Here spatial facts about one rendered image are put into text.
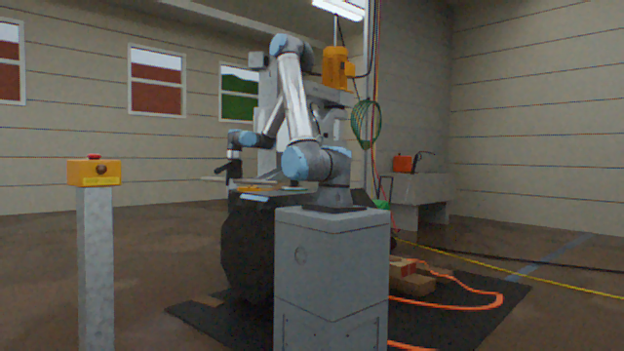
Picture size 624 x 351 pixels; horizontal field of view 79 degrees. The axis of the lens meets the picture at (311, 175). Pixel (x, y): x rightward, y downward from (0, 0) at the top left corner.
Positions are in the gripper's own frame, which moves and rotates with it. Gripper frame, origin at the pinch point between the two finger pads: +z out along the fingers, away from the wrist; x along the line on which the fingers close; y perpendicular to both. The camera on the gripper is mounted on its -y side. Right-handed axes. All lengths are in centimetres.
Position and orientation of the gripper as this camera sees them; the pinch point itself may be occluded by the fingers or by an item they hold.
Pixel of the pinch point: (227, 192)
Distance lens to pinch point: 230.0
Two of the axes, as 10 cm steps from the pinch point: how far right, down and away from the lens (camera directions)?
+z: -0.7, 10.0, 0.1
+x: 0.2, 0.0, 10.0
